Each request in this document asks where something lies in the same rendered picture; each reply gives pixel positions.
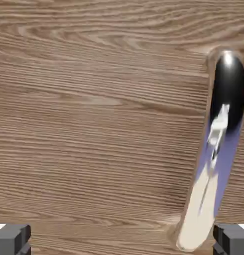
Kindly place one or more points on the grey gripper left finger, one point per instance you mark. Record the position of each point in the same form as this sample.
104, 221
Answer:
10, 239

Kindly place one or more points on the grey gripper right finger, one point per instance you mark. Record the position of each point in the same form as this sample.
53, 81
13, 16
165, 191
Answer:
233, 240

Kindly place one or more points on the wooden cabinet door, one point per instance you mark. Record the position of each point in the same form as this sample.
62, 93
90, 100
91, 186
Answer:
94, 129

